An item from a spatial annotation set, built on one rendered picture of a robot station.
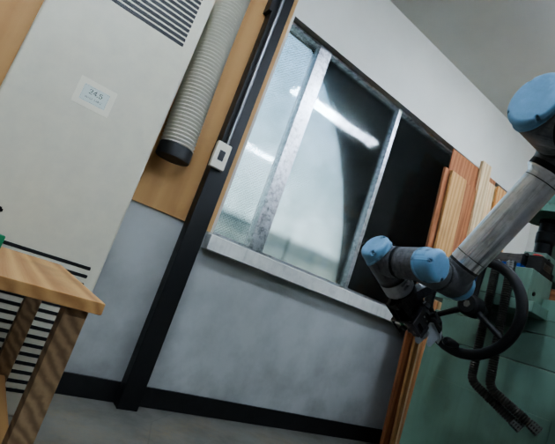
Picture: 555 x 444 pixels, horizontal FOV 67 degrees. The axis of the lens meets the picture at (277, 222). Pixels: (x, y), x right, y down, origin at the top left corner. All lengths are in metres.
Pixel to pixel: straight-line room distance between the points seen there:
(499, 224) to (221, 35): 1.49
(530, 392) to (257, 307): 1.38
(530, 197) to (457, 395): 0.68
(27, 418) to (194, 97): 1.39
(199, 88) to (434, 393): 1.50
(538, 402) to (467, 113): 2.60
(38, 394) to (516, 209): 1.04
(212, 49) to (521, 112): 1.43
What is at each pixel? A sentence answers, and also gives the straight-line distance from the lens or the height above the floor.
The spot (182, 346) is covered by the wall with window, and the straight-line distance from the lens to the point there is 2.18.
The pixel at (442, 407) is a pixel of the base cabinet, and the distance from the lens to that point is 1.50.
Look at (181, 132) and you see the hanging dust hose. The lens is 1.90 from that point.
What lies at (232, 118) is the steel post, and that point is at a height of 1.41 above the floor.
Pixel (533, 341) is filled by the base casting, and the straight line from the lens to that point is 1.41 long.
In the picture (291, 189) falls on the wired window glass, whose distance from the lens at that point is 2.46.
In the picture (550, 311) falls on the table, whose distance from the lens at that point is 1.41.
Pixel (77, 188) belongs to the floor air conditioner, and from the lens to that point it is 1.66.
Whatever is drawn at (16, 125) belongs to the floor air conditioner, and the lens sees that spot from 1.67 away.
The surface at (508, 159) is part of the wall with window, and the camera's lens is 4.09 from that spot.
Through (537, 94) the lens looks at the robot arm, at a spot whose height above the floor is 1.16.
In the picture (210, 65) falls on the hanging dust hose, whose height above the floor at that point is 1.53.
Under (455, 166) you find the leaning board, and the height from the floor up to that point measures 1.99.
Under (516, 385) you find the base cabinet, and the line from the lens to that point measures 1.41.
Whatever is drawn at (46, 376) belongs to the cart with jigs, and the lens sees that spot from 0.97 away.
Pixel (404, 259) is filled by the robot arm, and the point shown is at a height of 0.82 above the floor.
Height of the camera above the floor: 0.64
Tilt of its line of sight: 10 degrees up
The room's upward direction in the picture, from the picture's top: 19 degrees clockwise
